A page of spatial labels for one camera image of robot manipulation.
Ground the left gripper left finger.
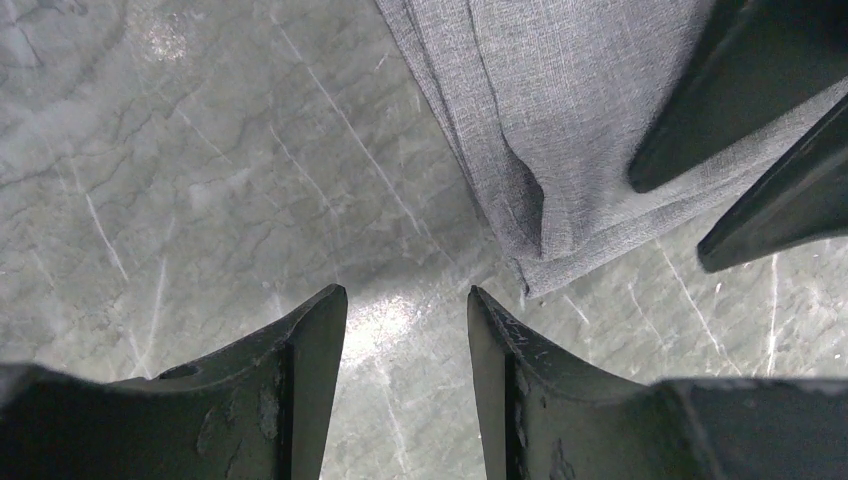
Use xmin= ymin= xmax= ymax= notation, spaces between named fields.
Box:
xmin=1 ymin=284 xmax=348 ymax=479

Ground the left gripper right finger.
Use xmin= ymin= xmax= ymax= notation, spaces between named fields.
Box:
xmin=467 ymin=287 xmax=847 ymax=479

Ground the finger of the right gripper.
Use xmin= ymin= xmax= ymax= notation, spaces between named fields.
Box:
xmin=697 ymin=98 xmax=847 ymax=273
xmin=627 ymin=0 xmax=847 ymax=193

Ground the grey cloth napkin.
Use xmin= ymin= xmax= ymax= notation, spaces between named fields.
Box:
xmin=379 ymin=1 xmax=847 ymax=298

